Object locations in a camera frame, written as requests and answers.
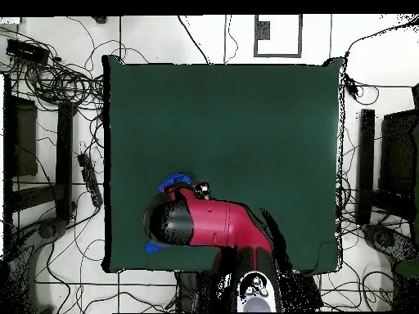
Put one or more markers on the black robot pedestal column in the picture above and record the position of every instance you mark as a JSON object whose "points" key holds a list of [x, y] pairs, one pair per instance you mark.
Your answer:
{"points": [[190, 291]]}

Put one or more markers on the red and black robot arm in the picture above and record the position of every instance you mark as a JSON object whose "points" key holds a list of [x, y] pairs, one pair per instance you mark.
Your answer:
{"points": [[222, 222]]}

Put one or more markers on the black power strip with sockets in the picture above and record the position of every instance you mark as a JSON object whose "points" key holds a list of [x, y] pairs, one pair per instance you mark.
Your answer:
{"points": [[90, 178]]}

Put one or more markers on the blue shirt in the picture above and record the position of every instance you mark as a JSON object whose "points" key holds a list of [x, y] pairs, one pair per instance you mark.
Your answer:
{"points": [[175, 180]]}

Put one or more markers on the grey square floor frame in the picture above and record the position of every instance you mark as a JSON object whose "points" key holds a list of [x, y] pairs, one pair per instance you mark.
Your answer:
{"points": [[278, 56]]}

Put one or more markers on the dark flat panel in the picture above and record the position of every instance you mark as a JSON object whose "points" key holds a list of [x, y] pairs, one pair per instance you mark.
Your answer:
{"points": [[397, 150], [23, 137]]}

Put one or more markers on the dark green table cloth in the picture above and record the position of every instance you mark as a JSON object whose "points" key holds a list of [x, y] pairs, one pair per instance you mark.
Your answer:
{"points": [[229, 130]]}

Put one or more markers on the black power adapter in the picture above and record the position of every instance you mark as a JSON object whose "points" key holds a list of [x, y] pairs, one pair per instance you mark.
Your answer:
{"points": [[352, 86]]}

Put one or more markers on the grey stand foot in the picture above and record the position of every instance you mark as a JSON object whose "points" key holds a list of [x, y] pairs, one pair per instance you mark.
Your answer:
{"points": [[383, 238], [49, 229]]}

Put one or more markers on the black rectangular device box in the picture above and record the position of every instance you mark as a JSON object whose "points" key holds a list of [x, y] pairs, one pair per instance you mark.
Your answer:
{"points": [[26, 50]]}

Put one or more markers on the black upright stand bar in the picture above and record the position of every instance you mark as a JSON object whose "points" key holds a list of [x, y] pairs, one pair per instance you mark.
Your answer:
{"points": [[63, 157], [366, 157]]}

